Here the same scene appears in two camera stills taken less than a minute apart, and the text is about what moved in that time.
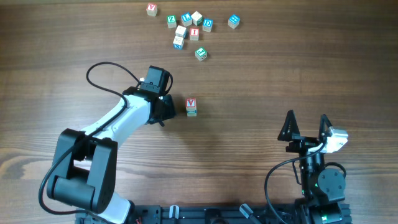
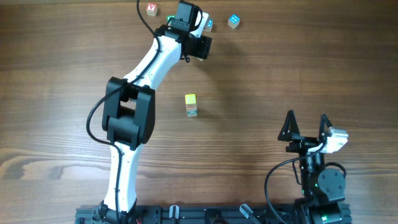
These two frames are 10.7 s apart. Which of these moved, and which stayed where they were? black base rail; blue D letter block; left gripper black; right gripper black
Moved: left gripper black
Stayed: blue D letter block; black base rail; right gripper black
